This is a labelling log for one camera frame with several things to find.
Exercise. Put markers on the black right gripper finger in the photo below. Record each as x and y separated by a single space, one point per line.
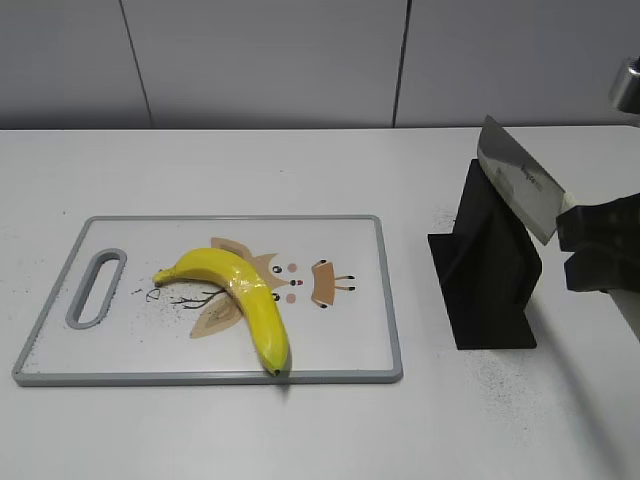
601 268

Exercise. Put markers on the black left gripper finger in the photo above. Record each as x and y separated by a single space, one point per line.
613 225

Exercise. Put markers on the white-handled kitchen knife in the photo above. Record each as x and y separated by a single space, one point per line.
533 195

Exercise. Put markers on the yellow plastic banana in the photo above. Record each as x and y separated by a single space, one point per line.
248 289

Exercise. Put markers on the black knife stand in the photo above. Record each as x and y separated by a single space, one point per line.
487 268

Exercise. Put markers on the white grey-rimmed cutting board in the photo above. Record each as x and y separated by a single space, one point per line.
105 323

